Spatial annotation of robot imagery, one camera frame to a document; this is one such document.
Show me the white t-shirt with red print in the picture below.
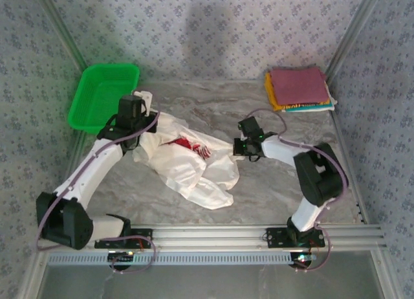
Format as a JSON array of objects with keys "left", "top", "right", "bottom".
[{"left": 131, "top": 111, "right": 241, "bottom": 211}]

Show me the green plastic basket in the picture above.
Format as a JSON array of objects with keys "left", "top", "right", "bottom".
[{"left": 67, "top": 63, "right": 140, "bottom": 135}]

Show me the folded yellow t-shirt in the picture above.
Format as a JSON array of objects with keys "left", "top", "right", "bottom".
[{"left": 264, "top": 72, "right": 286, "bottom": 113}]

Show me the folded maroon t-shirt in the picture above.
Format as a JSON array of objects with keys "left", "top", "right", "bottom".
[{"left": 269, "top": 67, "right": 327, "bottom": 106}]

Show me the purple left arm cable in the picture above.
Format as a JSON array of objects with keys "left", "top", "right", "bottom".
[{"left": 34, "top": 111, "right": 161, "bottom": 252}]

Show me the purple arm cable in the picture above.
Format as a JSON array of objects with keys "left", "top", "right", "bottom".
[
  {"left": 34, "top": 111, "right": 161, "bottom": 252},
  {"left": 247, "top": 107, "right": 350, "bottom": 230}
]

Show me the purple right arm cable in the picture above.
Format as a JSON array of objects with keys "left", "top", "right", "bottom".
[{"left": 247, "top": 107, "right": 350, "bottom": 230}]

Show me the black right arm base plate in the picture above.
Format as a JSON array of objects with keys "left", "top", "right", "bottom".
[{"left": 265, "top": 227, "right": 325, "bottom": 249}]

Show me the aluminium mounting rail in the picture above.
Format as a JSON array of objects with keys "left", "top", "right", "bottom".
[{"left": 35, "top": 223, "right": 387, "bottom": 252}]

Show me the aluminium frame post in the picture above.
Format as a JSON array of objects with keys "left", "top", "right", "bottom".
[
  {"left": 34, "top": 0, "right": 89, "bottom": 74},
  {"left": 324, "top": 0, "right": 386, "bottom": 80}
]

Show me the grey slotted cable duct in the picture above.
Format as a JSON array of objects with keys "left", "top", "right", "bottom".
[{"left": 47, "top": 250, "right": 320, "bottom": 267}]

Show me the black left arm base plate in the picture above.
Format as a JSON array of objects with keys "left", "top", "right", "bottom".
[{"left": 94, "top": 227, "right": 153, "bottom": 249}]

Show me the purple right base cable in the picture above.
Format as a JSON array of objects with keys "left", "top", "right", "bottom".
[{"left": 292, "top": 224, "right": 334, "bottom": 274}]

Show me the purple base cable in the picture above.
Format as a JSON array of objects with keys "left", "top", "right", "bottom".
[
  {"left": 109, "top": 234, "right": 158, "bottom": 274},
  {"left": 292, "top": 224, "right": 334, "bottom": 274}
]

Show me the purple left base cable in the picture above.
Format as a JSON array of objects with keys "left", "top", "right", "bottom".
[{"left": 109, "top": 234, "right": 158, "bottom": 274}]

